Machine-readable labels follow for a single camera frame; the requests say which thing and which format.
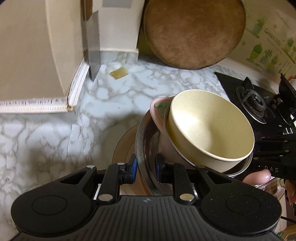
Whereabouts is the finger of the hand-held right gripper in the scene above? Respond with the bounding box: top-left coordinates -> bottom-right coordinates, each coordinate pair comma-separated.
253,135 -> 296,158

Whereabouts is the plant print wall sticker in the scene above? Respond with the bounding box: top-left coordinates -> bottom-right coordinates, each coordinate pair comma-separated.
240,14 -> 296,77

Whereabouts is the person's right hand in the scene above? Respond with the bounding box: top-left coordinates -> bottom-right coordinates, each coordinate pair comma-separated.
283,179 -> 296,209

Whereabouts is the steel cleaver blade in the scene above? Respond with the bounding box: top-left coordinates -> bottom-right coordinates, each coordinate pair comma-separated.
81,10 -> 101,82

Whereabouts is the black gas stove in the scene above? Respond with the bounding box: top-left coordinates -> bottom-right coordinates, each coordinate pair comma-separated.
214,71 -> 296,142

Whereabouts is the pink steel-lined cup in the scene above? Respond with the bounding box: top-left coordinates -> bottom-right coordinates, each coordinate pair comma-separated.
150,96 -> 271,186

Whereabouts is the white patterned trim strip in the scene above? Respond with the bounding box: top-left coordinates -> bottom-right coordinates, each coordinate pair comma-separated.
0,58 -> 90,113

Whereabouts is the round wooden cutting board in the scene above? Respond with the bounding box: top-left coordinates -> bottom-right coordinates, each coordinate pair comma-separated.
142,0 -> 246,70

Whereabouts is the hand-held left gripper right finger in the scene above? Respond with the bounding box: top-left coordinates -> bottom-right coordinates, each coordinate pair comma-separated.
155,154 -> 234,205

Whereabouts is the stainless steel bowl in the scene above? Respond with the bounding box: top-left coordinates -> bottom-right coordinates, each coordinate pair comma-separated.
135,109 -> 252,197

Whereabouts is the small yellow square piece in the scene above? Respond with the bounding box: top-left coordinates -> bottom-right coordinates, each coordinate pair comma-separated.
110,67 -> 129,80

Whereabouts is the cream bowl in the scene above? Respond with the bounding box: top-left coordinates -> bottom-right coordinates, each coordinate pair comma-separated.
166,90 -> 255,173

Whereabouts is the black wok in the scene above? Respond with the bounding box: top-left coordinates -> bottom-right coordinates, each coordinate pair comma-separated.
276,73 -> 296,127

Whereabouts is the stove burner grate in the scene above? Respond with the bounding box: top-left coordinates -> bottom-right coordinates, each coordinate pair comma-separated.
236,77 -> 275,124

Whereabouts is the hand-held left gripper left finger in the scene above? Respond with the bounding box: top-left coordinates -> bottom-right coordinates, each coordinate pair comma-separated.
60,154 -> 137,205

